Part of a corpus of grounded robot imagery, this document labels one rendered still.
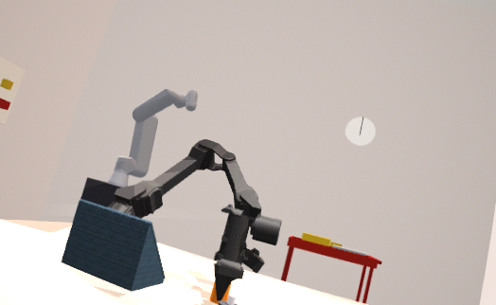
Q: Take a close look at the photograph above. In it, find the orange knob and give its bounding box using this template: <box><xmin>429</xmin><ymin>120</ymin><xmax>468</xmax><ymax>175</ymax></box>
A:
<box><xmin>210</xmin><ymin>281</ymin><xmax>231</xmax><ymax>304</ymax></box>

